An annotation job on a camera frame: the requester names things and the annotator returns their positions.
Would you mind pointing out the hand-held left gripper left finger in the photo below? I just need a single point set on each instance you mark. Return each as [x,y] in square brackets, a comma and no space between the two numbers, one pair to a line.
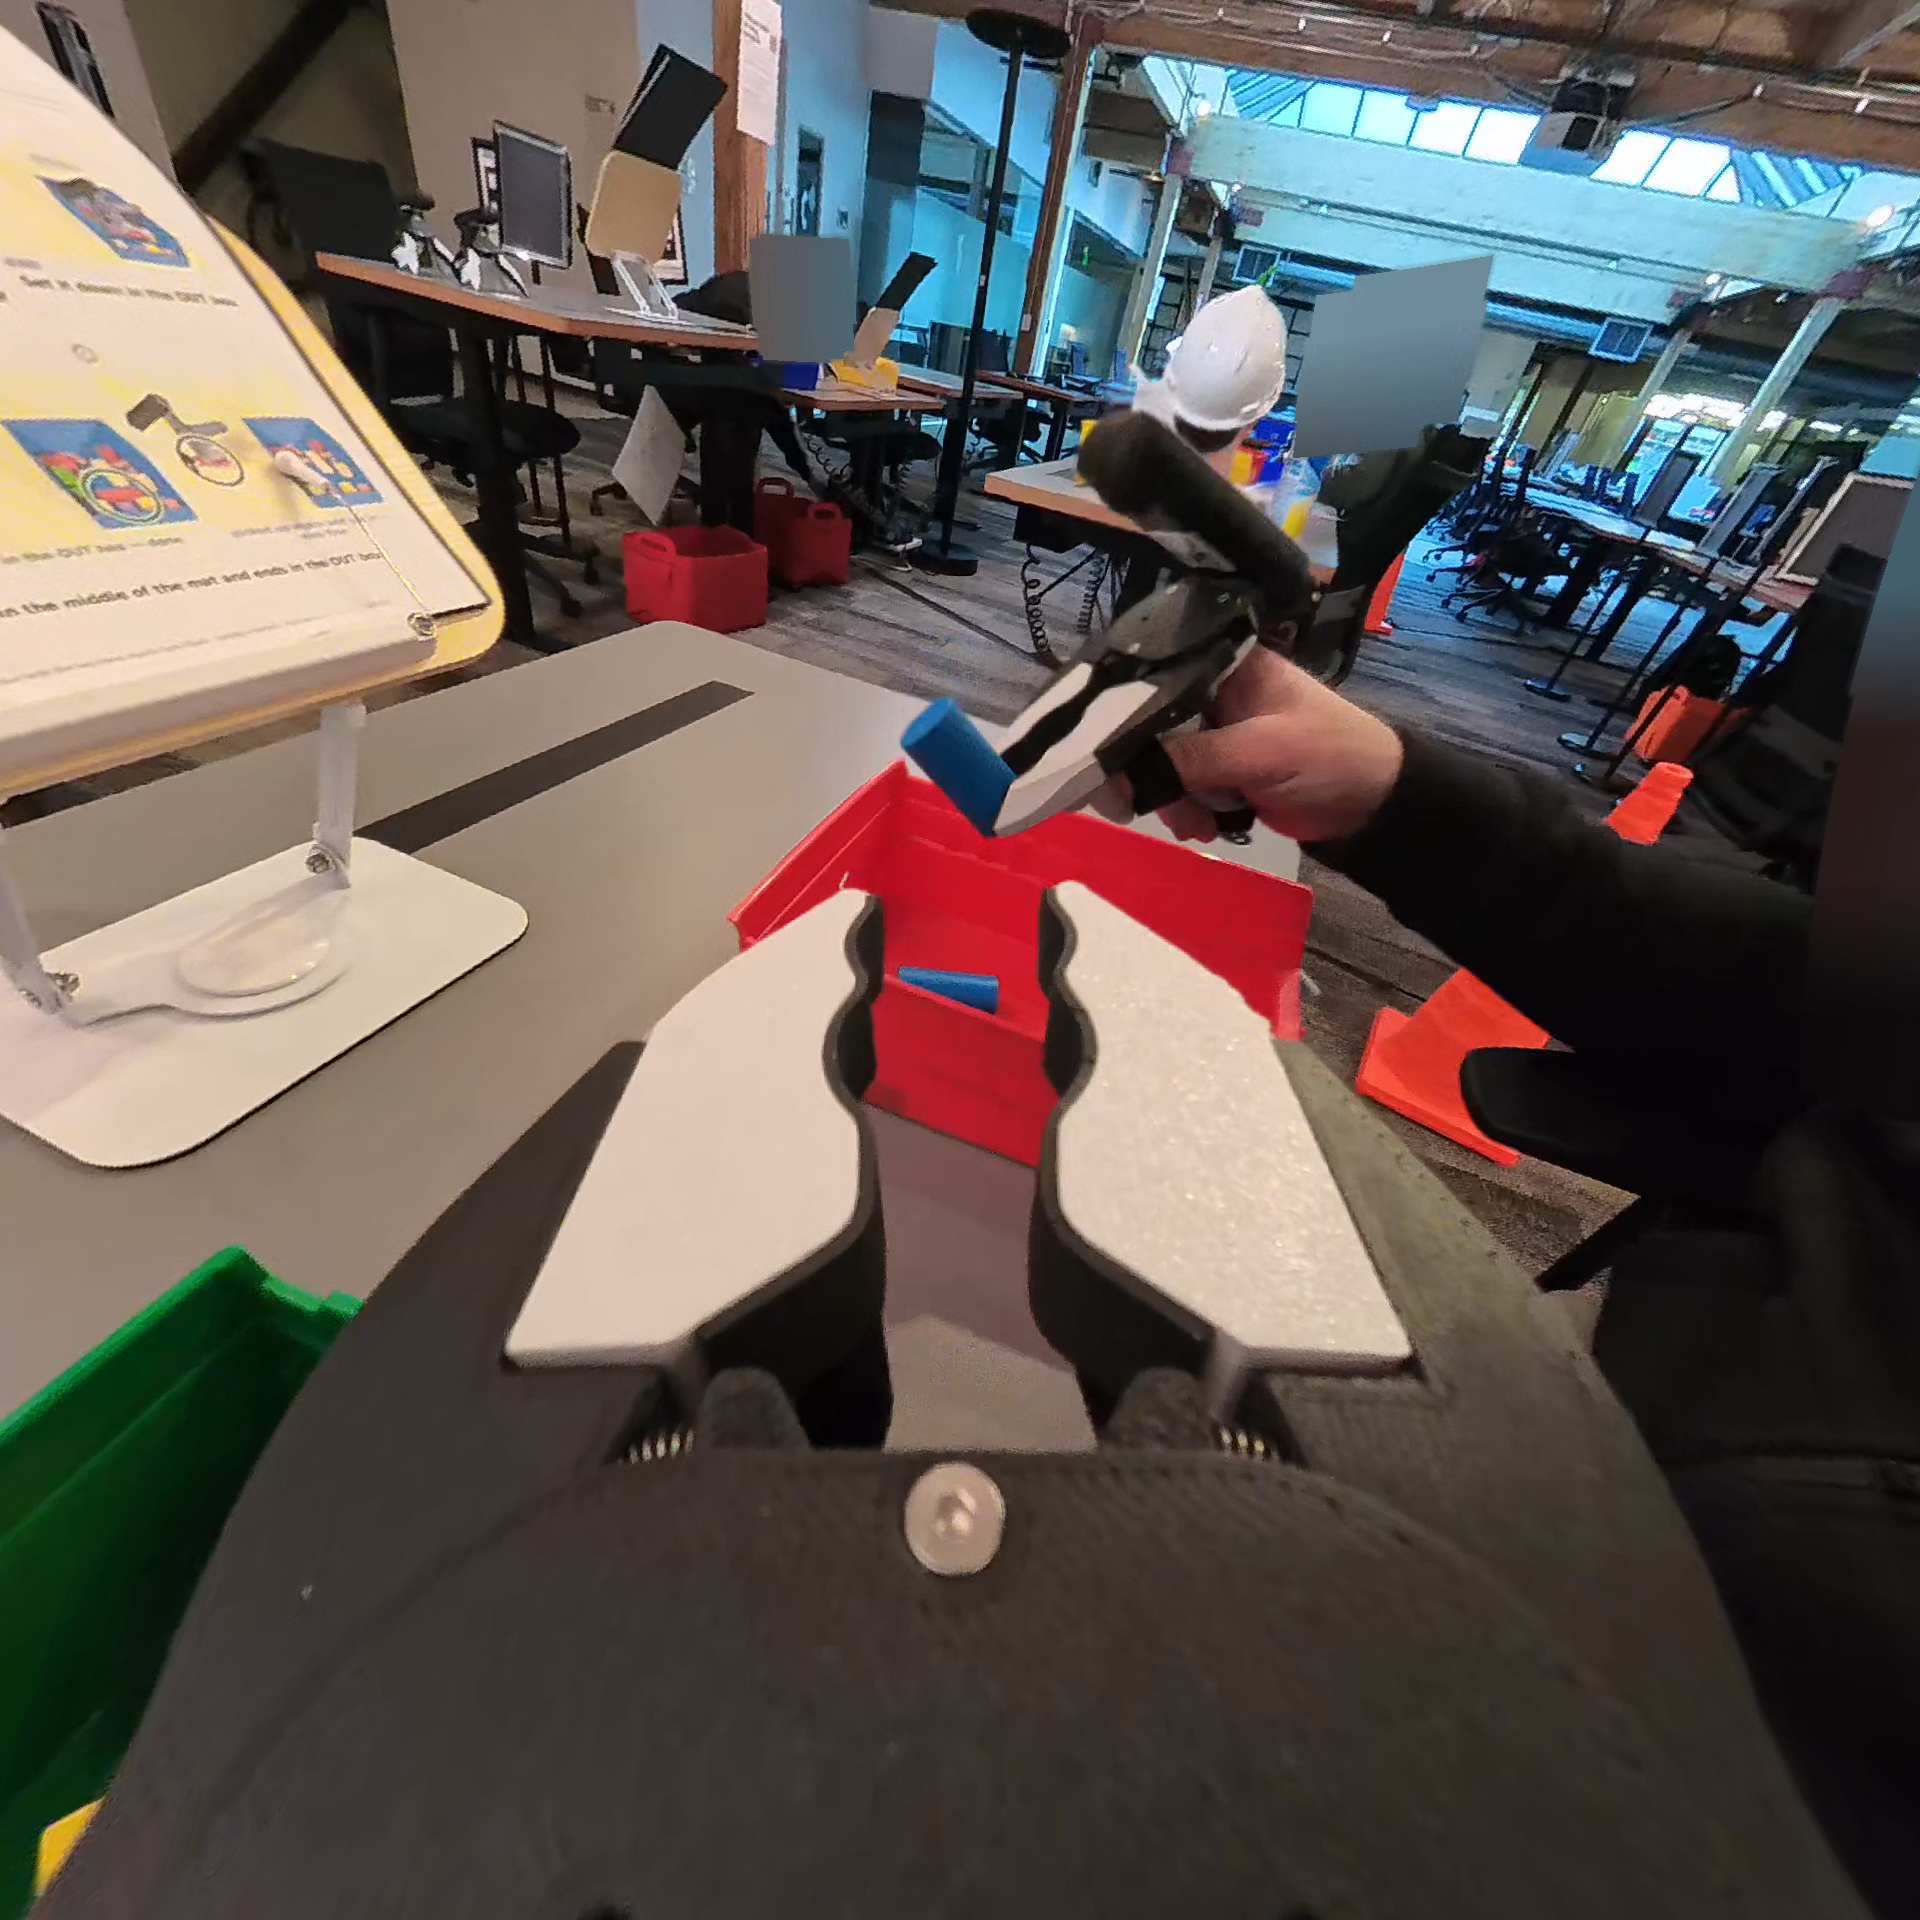
[720,1140]

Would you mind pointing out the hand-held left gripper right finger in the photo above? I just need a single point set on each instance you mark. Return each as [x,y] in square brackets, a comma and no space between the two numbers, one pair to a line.
[1200,1140]

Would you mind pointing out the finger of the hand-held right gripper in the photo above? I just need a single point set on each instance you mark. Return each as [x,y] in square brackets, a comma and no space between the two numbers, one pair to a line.
[1156,643]
[1058,779]

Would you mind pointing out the blue cylinder block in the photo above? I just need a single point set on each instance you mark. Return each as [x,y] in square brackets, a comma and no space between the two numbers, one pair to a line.
[949,991]
[960,763]

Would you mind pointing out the red plastic bin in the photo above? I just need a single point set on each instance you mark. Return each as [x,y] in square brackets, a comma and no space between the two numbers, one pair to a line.
[1170,931]

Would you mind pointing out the person's right forearm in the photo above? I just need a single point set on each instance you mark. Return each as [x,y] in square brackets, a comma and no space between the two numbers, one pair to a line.
[1575,915]

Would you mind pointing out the person's right hand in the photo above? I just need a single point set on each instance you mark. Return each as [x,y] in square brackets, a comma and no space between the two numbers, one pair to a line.
[1305,751]

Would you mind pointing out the white hard hat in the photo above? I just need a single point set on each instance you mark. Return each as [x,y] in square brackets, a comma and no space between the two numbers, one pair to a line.
[1230,352]

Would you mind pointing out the black office chair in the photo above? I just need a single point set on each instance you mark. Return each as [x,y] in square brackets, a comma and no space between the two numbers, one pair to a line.
[452,435]
[1402,511]

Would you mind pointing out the black floor lamp pole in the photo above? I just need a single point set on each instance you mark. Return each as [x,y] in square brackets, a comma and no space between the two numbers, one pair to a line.
[991,299]

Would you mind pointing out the red fabric bag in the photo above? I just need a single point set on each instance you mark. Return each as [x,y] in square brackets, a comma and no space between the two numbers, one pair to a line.
[802,534]
[695,579]

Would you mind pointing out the yellow plastic bin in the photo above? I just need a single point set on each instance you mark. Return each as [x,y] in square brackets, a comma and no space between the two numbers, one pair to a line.
[869,375]

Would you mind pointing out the row of black office chairs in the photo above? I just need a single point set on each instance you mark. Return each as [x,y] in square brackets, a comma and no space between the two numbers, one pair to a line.
[1560,539]

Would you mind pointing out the black chair armrest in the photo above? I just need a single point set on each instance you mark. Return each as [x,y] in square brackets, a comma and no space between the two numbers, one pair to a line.
[1560,1102]

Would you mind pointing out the black tape strip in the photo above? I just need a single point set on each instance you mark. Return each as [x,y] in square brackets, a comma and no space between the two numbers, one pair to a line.
[557,763]

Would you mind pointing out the white paper sheet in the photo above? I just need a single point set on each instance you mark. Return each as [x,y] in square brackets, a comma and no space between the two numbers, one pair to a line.
[653,451]

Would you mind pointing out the person's dark clothing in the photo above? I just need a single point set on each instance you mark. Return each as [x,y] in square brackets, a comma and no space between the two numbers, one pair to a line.
[1799,1348]

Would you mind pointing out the tan board on stand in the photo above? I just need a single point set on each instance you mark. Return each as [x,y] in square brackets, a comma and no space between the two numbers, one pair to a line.
[629,201]

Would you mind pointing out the black board on stand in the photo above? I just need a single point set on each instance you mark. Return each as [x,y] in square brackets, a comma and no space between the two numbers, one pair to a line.
[670,106]

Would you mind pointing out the green plastic bin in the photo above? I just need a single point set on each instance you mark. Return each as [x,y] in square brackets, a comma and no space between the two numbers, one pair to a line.
[120,1441]

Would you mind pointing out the wooden desk with black legs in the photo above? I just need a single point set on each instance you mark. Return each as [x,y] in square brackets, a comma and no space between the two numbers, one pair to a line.
[494,294]

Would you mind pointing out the black computer monitor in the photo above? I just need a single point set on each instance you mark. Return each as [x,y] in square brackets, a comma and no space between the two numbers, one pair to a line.
[533,194]

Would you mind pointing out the instruction board with white stand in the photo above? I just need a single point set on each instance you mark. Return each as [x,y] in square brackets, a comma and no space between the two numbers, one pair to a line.
[181,570]

